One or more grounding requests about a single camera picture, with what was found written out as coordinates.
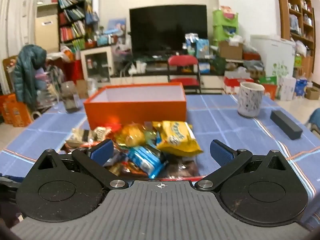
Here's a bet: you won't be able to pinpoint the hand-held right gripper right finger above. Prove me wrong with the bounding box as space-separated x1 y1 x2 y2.
194 139 292 191

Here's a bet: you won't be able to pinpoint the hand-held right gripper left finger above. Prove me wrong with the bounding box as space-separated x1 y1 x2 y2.
27 139 129 191

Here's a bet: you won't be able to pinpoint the beige packet with black band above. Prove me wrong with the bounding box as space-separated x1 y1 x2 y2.
65 128 97 147

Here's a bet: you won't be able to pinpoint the golden bread packet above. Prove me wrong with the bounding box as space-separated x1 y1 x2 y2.
114 124 148 147

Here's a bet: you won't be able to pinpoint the blue snack packet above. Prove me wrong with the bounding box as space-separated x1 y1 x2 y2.
127 145 168 179

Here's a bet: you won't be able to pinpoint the dark brown snack packet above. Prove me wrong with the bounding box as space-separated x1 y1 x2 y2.
160 155 200 179

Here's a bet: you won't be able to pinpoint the yellow snack packet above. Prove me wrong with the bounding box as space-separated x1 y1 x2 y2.
152 120 203 157

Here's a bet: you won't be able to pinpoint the orange cardboard box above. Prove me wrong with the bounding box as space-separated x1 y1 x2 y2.
83 82 187 130

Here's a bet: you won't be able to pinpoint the blue plaid tablecloth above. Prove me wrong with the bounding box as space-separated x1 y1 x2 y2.
0 94 320 230

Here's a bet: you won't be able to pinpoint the white patterned cup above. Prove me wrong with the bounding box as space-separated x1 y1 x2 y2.
237 82 265 118

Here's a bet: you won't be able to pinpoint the glass jar with dark contents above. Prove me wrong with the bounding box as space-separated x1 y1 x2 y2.
61 81 81 114

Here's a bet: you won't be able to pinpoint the red gift box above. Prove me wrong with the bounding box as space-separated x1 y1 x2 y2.
224 76 251 94

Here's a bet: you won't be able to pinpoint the black rectangular case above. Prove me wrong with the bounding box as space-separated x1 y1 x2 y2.
270 110 303 140

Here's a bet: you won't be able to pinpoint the white cabinet with glass door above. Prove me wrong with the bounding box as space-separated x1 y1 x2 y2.
80 46 114 83

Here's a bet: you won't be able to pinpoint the television stand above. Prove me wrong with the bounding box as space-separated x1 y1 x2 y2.
110 55 225 89

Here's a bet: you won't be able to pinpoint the orange printed carton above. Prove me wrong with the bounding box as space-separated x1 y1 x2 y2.
0 94 32 128

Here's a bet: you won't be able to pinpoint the blue cushion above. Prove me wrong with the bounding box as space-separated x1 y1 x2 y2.
309 107 320 137

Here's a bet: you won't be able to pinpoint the red folding chair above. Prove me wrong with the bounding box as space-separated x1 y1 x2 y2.
167 55 202 94

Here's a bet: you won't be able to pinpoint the brown cardboard box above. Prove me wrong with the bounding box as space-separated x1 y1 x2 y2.
219 41 243 60

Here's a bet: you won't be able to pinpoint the teal down jacket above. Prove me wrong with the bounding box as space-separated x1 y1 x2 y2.
12 44 47 111

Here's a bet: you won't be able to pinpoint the blue and white milk packs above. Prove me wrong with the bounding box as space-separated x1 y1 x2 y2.
185 33 209 58

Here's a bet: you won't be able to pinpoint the white small fridge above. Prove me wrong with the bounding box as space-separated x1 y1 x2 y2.
250 35 296 81

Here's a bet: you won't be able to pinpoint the blue picture poster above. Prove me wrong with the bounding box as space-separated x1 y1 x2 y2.
107 18 127 37

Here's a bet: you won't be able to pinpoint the green stacked storage bins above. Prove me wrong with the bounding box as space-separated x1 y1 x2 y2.
212 9 239 42

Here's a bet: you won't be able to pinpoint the beige standing air conditioner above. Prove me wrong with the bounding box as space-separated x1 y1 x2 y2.
34 4 59 53

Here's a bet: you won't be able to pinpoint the black television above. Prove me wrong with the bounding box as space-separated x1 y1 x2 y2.
129 4 208 56

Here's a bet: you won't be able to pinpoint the black bookshelf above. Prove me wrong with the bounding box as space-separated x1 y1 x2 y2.
55 0 100 51

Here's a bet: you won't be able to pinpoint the wooden shelf unit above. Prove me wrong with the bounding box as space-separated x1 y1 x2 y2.
277 0 316 78

